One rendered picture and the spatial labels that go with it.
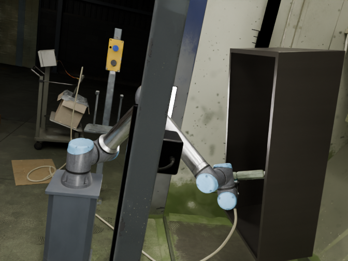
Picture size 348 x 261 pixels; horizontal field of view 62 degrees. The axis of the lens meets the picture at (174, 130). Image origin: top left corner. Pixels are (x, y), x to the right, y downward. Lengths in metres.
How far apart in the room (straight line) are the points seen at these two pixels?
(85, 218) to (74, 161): 0.36
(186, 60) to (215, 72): 0.27
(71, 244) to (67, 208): 0.25
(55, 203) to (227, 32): 1.80
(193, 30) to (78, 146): 1.30
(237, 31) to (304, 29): 0.59
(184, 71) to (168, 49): 1.98
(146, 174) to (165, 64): 0.19
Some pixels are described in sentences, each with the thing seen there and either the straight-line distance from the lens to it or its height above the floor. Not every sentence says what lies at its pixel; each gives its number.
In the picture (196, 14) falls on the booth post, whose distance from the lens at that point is 2.47.
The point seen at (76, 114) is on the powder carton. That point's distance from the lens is 4.02.
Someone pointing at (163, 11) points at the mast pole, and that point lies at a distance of 0.47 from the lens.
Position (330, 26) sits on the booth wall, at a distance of 2.96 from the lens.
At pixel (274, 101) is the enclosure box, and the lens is 1.48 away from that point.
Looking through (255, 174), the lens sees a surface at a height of 0.97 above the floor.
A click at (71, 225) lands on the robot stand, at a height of 0.42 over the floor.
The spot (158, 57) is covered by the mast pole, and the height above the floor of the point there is 1.53.
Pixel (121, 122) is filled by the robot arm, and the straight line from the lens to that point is 1.76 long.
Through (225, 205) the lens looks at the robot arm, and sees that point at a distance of 1.45.
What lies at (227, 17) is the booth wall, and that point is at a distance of 2.54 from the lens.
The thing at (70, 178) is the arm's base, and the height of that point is 0.69.
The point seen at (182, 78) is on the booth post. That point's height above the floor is 1.34.
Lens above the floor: 1.54
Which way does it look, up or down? 15 degrees down
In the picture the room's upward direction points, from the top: 11 degrees clockwise
